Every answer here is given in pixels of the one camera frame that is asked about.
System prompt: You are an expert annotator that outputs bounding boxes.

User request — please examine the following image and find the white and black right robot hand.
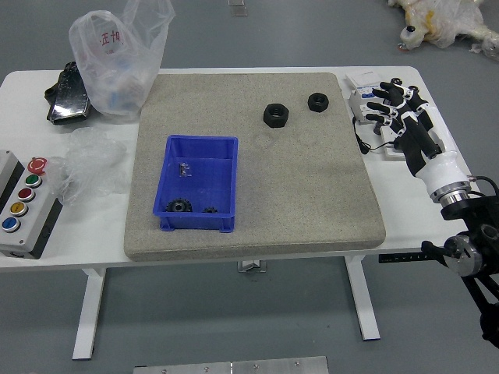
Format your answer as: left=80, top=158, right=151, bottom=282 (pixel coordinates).
left=366, top=76, right=471, bottom=196

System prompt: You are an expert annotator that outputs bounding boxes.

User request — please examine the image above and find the big black gear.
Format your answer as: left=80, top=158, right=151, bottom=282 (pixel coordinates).
left=165, top=198, right=193, bottom=214

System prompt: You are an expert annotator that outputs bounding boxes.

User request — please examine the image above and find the small black hex nut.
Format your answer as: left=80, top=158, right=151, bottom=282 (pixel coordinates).
left=306, top=92, right=331, bottom=113

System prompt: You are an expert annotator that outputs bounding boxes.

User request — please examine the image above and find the big black hex nut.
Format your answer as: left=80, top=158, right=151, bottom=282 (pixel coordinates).
left=262, top=103, right=290, bottom=129

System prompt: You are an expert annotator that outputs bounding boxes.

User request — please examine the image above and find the blue plastic box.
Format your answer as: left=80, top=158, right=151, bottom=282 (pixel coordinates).
left=151, top=135, right=239, bottom=234

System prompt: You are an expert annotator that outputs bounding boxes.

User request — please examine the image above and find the grey push-button control box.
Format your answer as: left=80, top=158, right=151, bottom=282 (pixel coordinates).
left=0, top=150, right=63, bottom=260

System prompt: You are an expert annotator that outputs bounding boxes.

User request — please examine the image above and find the white power socket block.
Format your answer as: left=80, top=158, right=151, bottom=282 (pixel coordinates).
left=380, top=124, right=406, bottom=160

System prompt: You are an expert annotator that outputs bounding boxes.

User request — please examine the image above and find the white circuit breaker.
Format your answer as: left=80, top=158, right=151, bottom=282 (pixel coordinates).
left=348, top=87, right=381, bottom=125

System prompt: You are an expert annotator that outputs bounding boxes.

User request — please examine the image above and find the small white carton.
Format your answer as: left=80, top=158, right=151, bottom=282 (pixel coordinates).
left=345, top=71, right=385, bottom=91

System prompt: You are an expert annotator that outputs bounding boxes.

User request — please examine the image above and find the grey-brown mat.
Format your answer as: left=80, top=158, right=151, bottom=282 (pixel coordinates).
left=123, top=72, right=387, bottom=263

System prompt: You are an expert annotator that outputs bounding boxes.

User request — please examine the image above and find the plastic-wrapped plush toy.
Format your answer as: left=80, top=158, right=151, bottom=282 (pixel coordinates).
left=388, top=0, right=499, bottom=62

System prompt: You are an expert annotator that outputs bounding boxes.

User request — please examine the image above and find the white table leg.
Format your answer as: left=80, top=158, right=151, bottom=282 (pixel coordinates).
left=343, top=255, right=381, bottom=342
left=72, top=267, right=107, bottom=362

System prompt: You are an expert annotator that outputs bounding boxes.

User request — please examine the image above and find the small metal floor plate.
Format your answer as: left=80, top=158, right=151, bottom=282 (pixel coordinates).
left=228, top=0, right=250, bottom=17

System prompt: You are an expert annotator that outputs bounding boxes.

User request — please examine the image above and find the white plastic bag red print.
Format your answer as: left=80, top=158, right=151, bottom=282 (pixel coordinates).
left=69, top=0, right=176, bottom=125

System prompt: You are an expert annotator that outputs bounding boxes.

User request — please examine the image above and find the crumpled clear plastic wrap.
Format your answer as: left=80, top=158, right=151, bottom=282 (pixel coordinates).
left=48, top=126, right=132, bottom=207

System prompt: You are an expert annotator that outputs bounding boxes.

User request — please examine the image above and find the black device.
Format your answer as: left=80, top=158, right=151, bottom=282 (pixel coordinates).
left=44, top=61, right=93, bottom=125

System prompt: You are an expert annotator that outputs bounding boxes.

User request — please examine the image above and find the metal bracket under table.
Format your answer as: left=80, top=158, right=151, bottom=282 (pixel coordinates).
left=237, top=259, right=268, bottom=273

